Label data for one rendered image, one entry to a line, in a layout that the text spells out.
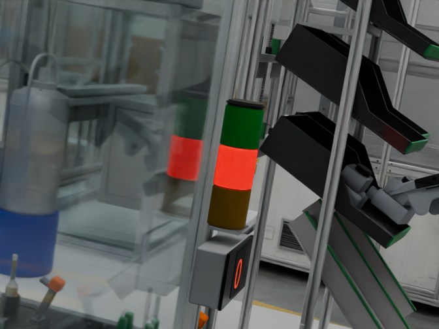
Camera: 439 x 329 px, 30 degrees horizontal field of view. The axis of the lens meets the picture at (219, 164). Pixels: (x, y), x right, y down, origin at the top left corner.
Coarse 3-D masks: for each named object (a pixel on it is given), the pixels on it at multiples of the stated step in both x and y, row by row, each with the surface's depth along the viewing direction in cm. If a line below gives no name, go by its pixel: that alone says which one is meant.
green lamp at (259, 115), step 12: (228, 108) 98; (240, 108) 98; (252, 108) 98; (228, 120) 98; (240, 120) 98; (252, 120) 98; (228, 132) 98; (240, 132) 98; (252, 132) 98; (228, 144) 98; (240, 144) 98; (252, 144) 99
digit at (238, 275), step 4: (244, 248) 103; (240, 252) 101; (244, 252) 104; (240, 256) 102; (244, 256) 104; (236, 260) 100; (240, 260) 102; (236, 264) 101; (240, 264) 103; (236, 268) 101; (240, 268) 103; (236, 272) 101; (240, 272) 104; (236, 276) 102; (240, 276) 104; (236, 280) 102; (240, 280) 105; (236, 284) 103; (232, 288) 101; (236, 288) 103; (232, 292) 101; (232, 296) 102
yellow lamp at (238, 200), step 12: (216, 192) 100; (228, 192) 99; (240, 192) 99; (216, 204) 100; (228, 204) 99; (240, 204) 100; (216, 216) 100; (228, 216) 99; (240, 216) 100; (228, 228) 100; (240, 228) 101
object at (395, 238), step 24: (288, 120) 142; (312, 120) 153; (264, 144) 144; (288, 144) 142; (312, 144) 140; (288, 168) 143; (312, 168) 141; (360, 216) 138; (384, 216) 149; (384, 240) 136
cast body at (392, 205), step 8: (392, 184) 138; (368, 192) 142; (376, 192) 142; (384, 192) 139; (376, 200) 140; (384, 200) 139; (392, 200) 138; (400, 200) 137; (408, 200) 137; (384, 208) 139; (392, 208) 138; (400, 208) 137; (408, 208) 138; (392, 216) 138; (400, 216) 137; (408, 216) 139; (400, 224) 138
